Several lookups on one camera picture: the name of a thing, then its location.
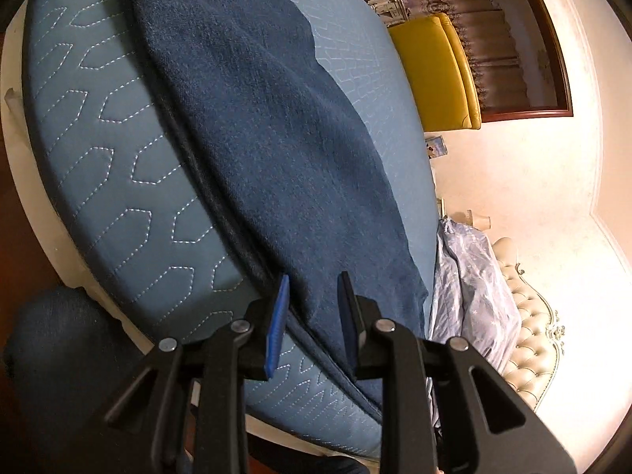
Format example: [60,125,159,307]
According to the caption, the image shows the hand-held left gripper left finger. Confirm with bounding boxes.
[103,274,290,474]

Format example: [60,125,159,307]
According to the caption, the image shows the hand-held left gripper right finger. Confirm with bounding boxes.
[337,271,577,474]

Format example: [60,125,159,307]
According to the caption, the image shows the grey floral duvet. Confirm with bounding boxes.
[425,216,523,448]

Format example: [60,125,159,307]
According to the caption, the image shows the cream tufted headboard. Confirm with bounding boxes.
[491,237,566,413]

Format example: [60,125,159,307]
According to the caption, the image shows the small picture card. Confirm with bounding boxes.
[425,134,449,160]

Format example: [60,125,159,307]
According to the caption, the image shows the person's dark trouser leg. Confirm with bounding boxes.
[4,286,164,474]

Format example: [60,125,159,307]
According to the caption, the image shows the yellow armchair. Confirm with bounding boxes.
[387,14,482,133]

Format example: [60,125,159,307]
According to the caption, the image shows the blue quilted bedspread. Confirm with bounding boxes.
[22,0,440,460]

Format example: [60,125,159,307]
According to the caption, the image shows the patterned brown curtain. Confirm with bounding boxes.
[368,0,566,109]

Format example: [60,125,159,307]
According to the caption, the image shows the brown wooden door frame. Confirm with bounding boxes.
[355,0,574,124]

